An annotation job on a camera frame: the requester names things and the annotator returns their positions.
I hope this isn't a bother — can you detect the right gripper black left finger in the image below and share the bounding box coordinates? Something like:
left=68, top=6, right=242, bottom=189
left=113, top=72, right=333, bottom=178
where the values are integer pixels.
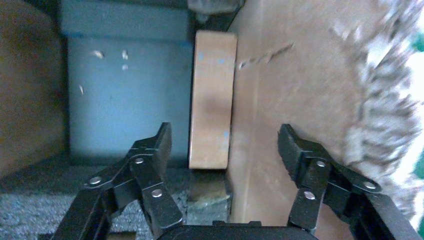
left=49, top=121, right=185, bottom=240

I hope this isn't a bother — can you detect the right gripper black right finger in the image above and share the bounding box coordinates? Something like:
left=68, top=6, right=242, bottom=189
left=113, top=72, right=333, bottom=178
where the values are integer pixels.
left=277, top=123, right=423, bottom=240

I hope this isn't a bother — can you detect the small brown cardboard box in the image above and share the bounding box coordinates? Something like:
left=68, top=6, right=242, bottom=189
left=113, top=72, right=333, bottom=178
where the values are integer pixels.
left=188, top=30, right=238, bottom=170

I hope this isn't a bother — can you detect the large open brown carton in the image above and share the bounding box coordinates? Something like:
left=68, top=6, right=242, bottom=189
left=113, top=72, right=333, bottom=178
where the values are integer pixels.
left=0, top=0, right=424, bottom=240

